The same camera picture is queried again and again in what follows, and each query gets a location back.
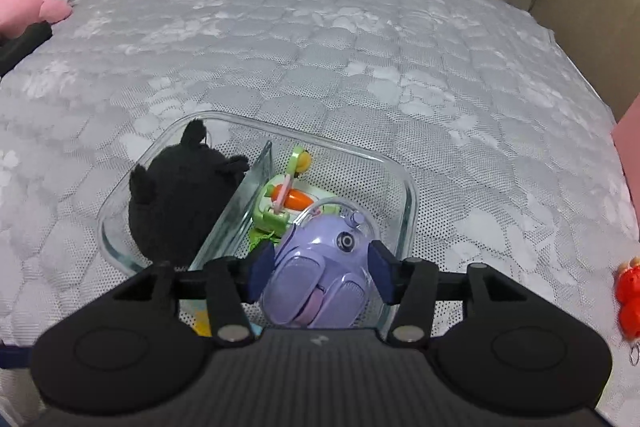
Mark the green carrot toy package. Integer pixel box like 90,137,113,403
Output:
248,145,328,251

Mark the black plush cat toy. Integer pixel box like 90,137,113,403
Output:
128,119,250,268

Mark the yellow plastic container lid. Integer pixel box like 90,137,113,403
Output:
193,309,212,337

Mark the clear glass divided container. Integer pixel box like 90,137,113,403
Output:
98,112,416,332

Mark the grey quilted bed cover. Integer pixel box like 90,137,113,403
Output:
1,0,639,426

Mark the pink paper gift bag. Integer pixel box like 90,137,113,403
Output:
612,95,640,219

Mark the beige padded headboard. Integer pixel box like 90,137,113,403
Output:
530,0,640,119

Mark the pink plush toy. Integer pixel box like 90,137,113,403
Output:
0,0,73,39

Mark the red keychain toy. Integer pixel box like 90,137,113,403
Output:
614,257,640,366

